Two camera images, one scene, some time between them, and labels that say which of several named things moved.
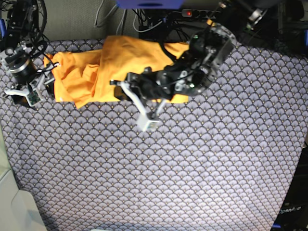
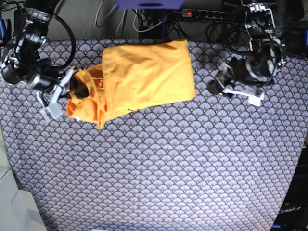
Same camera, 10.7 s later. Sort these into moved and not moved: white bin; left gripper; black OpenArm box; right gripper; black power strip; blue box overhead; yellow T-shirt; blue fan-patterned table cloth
Moved: yellow T-shirt; right gripper; left gripper
Not moved: blue fan-patterned table cloth; white bin; blue box overhead; black OpenArm box; black power strip
